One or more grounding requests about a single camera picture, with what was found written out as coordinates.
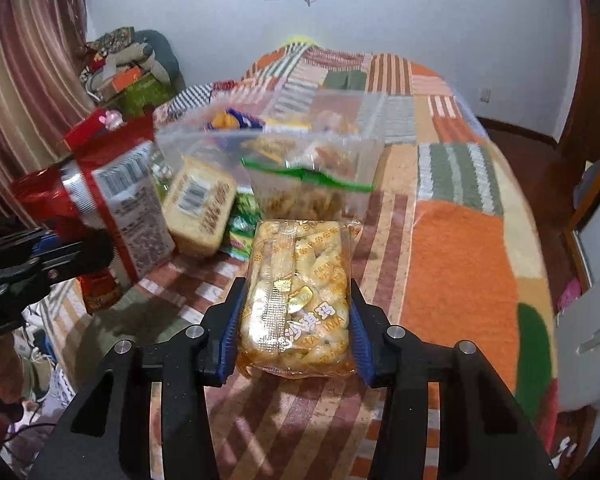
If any green cardboard box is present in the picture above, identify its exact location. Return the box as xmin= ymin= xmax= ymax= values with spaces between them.
xmin=104 ymin=73 xmax=176 ymax=120

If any square bread cake packet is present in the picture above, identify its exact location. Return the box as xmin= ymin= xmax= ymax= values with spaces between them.
xmin=162 ymin=156 xmax=237 ymax=257

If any yellow puffed snack packet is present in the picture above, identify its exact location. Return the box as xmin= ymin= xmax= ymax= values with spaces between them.
xmin=236 ymin=220 xmax=362 ymax=379

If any brown wooden door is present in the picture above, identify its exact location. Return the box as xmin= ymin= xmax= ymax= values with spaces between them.
xmin=554 ymin=0 xmax=600 ymax=231

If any grey stuffed toy pile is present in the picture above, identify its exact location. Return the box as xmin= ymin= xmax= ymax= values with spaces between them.
xmin=80 ymin=26 xmax=181 ymax=84

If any clear plastic storage bin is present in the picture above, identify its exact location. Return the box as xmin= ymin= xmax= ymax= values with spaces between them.
xmin=154 ymin=86 xmax=387 ymax=196

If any red cartoon snack bag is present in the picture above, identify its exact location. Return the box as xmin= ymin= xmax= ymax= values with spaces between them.
xmin=10 ymin=115 xmax=174 ymax=314

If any person's left hand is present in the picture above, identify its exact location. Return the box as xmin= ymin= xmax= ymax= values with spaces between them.
xmin=0 ymin=333 xmax=24 ymax=404

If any blue snack bag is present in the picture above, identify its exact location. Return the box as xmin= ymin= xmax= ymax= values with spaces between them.
xmin=207 ymin=108 xmax=265 ymax=130

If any green small snack packet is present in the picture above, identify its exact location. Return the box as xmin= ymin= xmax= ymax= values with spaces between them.
xmin=220 ymin=193 xmax=262 ymax=261

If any white wall socket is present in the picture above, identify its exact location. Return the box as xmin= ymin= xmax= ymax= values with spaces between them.
xmin=479 ymin=88 xmax=491 ymax=103

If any patchwork striped bedspread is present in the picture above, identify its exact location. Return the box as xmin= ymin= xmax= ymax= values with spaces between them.
xmin=40 ymin=42 xmax=562 ymax=480

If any pink plush toy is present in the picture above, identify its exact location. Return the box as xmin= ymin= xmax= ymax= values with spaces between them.
xmin=99 ymin=110 xmax=124 ymax=131

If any red gift box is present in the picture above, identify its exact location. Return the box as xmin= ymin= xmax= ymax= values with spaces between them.
xmin=64 ymin=107 xmax=107 ymax=152

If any green-top cracker bag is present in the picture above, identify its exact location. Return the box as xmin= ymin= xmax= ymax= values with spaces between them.
xmin=240 ymin=158 xmax=374 ymax=221

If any striped pink curtain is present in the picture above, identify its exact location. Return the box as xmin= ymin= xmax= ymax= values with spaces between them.
xmin=0 ymin=0 xmax=94 ymax=224

